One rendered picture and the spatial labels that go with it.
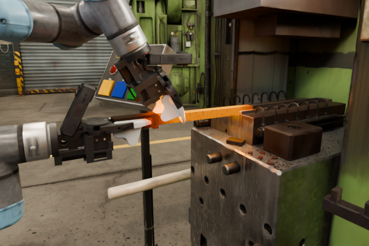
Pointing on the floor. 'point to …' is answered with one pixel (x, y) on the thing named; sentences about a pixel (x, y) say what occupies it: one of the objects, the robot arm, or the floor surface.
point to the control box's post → (145, 179)
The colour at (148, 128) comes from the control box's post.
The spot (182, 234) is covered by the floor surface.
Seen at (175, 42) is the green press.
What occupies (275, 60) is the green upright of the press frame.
